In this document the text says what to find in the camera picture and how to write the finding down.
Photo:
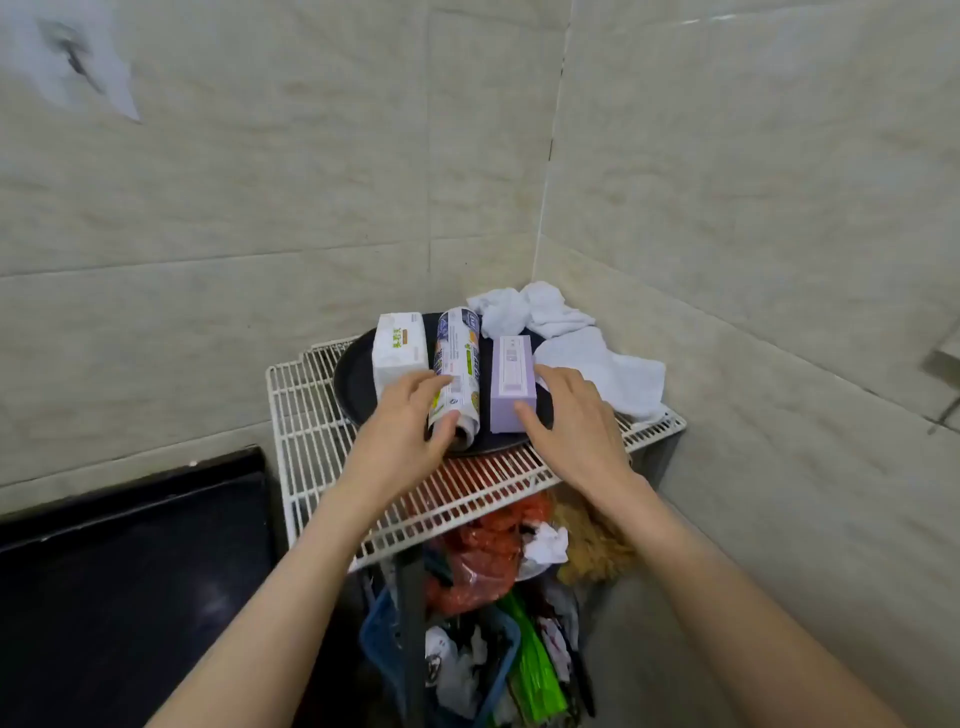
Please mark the person's right hand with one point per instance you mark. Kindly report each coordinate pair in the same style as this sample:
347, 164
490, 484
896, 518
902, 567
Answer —
585, 442

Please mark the person's left hand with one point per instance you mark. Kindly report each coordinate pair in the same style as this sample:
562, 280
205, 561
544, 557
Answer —
397, 450

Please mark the white tissue box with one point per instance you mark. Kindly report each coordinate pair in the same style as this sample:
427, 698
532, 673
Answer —
397, 352

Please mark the purple cardboard box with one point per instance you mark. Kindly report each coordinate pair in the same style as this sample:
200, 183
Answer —
510, 375

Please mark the white paper sheet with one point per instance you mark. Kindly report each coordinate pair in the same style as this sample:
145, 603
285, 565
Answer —
457, 345

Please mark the person's right forearm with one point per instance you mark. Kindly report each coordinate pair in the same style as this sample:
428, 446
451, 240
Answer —
735, 622

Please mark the person's left forearm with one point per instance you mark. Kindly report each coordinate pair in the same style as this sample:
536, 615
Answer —
285, 615

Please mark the crumpled white paper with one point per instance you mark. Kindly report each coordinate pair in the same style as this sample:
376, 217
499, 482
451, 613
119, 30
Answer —
546, 544

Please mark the blue plastic basket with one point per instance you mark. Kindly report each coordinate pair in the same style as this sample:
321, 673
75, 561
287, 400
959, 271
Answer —
379, 637

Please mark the black countertop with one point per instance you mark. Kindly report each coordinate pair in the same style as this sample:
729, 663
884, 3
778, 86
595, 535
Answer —
112, 600

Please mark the black round tray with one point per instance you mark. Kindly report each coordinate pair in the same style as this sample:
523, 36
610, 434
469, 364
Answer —
356, 390

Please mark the white cloth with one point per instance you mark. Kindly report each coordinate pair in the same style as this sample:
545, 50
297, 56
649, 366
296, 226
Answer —
559, 311
615, 375

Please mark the brown mop head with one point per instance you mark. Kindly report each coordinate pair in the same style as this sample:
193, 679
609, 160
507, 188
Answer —
592, 547

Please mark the red plastic bag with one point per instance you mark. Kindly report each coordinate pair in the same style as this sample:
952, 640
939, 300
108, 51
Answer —
480, 555

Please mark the green plastic item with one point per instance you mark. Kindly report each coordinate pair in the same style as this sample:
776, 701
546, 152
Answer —
532, 660

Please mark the crumpled white plastic bag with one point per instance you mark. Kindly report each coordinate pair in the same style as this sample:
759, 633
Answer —
454, 675

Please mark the small dark wall hook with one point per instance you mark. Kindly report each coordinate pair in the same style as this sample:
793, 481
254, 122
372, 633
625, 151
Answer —
75, 56

